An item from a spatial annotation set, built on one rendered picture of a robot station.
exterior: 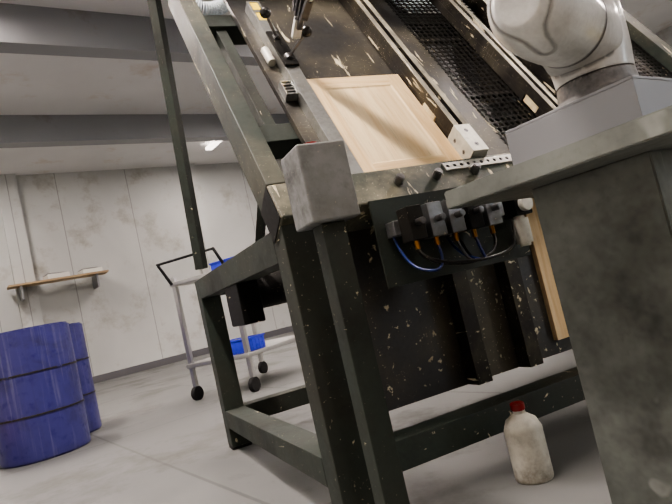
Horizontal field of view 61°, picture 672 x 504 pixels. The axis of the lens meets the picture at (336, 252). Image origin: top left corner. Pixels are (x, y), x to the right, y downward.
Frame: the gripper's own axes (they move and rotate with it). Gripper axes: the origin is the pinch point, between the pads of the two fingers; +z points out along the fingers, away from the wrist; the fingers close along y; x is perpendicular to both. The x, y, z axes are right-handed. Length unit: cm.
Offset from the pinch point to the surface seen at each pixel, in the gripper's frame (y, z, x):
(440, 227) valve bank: 84, 7, 9
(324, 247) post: 86, 3, -26
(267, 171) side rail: 52, 11, -27
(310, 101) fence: 22.9, 11.6, -2.3
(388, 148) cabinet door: 45.4, 14.0, 15.5
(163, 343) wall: -394, 854, 38
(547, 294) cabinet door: 90, 51, 71
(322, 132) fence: 37.1, 12.3, -3.9
